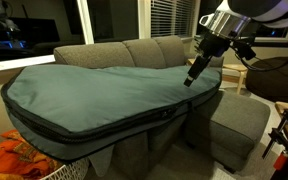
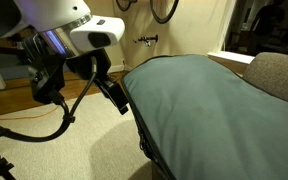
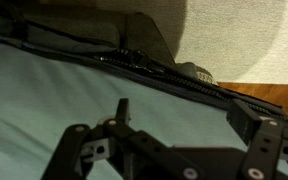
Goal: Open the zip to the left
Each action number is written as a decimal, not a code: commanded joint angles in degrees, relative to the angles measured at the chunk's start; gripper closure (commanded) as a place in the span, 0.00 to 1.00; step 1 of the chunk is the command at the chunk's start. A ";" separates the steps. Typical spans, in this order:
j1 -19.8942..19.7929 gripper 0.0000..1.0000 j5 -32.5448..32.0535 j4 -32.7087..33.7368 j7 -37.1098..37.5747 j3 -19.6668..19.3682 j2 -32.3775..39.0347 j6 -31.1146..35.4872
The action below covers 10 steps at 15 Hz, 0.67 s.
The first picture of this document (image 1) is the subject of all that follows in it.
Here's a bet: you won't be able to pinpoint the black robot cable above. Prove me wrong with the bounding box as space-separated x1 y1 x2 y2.
237 33 288 73

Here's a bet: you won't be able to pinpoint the white window blinds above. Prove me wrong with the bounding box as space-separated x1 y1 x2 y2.
150 0 197 38

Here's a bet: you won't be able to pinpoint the orange patterned cloth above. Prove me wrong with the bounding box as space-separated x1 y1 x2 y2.
0 128 64 180

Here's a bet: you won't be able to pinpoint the grey fabric sofa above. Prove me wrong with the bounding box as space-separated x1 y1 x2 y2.
53 34 272 180

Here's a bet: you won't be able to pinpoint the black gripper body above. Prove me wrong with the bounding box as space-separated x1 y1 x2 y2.
193 31 233 66

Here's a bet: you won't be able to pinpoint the white window sill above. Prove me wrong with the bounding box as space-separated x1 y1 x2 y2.
0 54 57 74

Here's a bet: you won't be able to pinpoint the white wire mesh basket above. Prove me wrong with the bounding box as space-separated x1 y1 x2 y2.
0 156 91 180

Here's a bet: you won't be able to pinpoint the black table clamp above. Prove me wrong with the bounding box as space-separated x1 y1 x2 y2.
261 109 288 161

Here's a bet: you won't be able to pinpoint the black horizontal stand bar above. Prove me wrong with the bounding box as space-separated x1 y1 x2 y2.
250 39 288 50

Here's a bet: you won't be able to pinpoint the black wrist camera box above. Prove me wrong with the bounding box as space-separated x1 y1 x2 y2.
232 35 258 62

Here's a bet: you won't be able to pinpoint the red clamp handle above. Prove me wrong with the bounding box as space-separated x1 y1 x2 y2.
272 149 288 172

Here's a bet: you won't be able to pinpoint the light wooden stool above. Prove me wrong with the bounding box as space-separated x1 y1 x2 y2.
221 62 249 96

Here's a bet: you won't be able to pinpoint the white window frame post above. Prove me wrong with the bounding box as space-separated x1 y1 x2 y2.
137 0 152 40
75 0 96 45

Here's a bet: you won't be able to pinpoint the dark brown bean bag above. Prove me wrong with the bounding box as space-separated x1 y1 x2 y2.
245 55 288 106

